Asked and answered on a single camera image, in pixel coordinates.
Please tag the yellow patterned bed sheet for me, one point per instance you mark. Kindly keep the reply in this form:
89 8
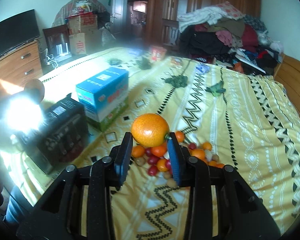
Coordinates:
252 126

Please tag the red snack box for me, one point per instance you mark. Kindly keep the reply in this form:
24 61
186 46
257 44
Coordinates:
157 53

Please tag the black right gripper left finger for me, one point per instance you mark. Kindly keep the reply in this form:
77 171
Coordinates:
110 171

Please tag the brown cardboard box stack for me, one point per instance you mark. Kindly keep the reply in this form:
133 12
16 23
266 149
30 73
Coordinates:
84 35

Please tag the blue cardboard box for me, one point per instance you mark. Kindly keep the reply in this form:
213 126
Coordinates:
104 96

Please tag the wooden headboard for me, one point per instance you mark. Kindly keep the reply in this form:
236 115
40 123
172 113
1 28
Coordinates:
288 73

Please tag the green leafy vegetable right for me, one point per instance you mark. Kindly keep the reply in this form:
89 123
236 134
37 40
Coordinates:
217 89

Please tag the large orange fruit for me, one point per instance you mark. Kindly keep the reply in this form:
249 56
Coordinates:
150 130

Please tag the wooden wardrobe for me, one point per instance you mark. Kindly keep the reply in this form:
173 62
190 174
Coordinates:
161 24

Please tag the wooden drawer dresser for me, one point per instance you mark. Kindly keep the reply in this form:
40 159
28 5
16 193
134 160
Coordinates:
18 67

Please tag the red cherry tomato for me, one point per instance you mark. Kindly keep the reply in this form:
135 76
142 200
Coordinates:
153 170

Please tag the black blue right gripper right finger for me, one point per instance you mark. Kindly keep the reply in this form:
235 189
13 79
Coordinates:
189 171

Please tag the black flat television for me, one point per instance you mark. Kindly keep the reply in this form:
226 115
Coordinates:
18 30

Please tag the black crate basket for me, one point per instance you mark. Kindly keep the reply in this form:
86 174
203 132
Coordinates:
60 137

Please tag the pile of clothes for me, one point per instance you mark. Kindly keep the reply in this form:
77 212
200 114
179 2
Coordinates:
224 34

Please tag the small orange tangerine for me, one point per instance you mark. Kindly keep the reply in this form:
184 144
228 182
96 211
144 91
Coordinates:
138 151
198 153

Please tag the dark green leaf vegetable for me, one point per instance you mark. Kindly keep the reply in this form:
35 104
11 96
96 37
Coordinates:
143 63

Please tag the green leafy vegetable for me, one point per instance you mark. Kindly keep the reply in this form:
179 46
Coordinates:
217 89
177 81

